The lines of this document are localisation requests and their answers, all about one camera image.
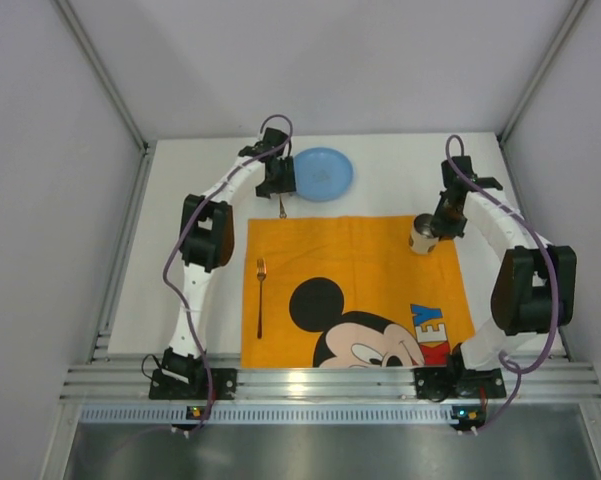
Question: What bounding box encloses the metal cup with paper sleeve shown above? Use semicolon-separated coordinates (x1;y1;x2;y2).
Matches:
409;213;439;255

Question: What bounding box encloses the blue plastic plate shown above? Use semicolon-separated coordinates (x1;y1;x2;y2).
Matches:
293;147;354;202

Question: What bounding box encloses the gold ornate spoon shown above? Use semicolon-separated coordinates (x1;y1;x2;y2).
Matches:
278;195;287;219

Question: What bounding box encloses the rose gold fork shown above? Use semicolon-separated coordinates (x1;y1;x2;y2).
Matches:
256;258;267;340

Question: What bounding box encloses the orange Mickey Mouse cloth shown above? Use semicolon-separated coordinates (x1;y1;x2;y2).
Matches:
241;216;475;368

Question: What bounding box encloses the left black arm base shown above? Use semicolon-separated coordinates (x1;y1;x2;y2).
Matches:
148;367;237;401

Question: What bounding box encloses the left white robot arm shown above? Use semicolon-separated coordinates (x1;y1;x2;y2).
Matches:
162;125;295;378

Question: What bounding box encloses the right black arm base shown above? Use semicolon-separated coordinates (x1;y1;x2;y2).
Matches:
413;367;506;402

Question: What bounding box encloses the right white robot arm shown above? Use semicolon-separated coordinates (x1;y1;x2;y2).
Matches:
431;156;577;375

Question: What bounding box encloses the left aluminium frame post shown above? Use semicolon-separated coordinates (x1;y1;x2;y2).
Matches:
51;0;148;151

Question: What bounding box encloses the aluminium frame post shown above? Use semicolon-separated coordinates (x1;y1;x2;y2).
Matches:
496;0;592;148
51;0;148;151

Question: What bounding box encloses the aluminium mounting rail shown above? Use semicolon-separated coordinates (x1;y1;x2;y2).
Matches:
59;356;601;403

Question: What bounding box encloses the right aluminium frame post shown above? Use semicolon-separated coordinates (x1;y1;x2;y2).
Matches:
496;0;592;148

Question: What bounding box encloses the slotted white cable duct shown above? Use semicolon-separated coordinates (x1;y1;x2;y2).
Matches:
80;404;479;425

